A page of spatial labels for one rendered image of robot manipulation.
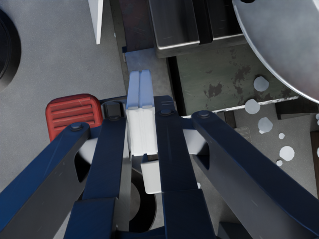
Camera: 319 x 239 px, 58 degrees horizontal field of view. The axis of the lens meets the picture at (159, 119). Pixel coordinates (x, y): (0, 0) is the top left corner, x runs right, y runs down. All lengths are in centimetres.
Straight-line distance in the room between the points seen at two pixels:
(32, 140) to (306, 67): 100
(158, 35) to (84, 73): 76
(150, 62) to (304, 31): 21
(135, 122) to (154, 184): 31
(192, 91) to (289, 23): 17
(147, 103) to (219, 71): 30
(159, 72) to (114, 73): 67
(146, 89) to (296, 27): 21
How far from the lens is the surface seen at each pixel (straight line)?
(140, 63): 44
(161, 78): 44
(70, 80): 112
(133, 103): 15
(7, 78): 119
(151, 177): 45
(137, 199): 111
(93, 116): 32
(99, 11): 84
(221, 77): 44
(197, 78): 44
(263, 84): 46
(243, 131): 96
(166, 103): 17
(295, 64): 33
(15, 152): 119
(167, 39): 38
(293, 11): 34
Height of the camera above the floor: 107
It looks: 89 degrees down
